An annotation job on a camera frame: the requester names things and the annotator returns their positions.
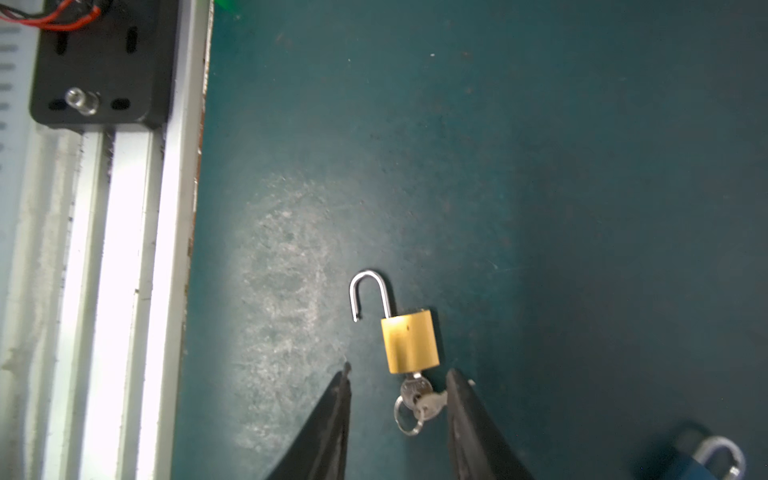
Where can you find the small blue padlock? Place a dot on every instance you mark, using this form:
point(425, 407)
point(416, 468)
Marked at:
point(715, 457)

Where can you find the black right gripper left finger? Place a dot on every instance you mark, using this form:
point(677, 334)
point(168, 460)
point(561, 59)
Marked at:
point(320, 449)

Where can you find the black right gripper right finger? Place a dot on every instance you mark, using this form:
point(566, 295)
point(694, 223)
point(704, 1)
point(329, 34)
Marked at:
point(477, 448)

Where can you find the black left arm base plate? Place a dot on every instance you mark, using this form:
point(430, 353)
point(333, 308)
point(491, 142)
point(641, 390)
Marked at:
point(115, 71)

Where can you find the brass padlock with keys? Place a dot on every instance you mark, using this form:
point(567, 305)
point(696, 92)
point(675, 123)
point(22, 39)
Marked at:
point(411, 348)

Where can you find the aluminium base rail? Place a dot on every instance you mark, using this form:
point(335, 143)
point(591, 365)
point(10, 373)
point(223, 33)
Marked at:
point(97, 233)

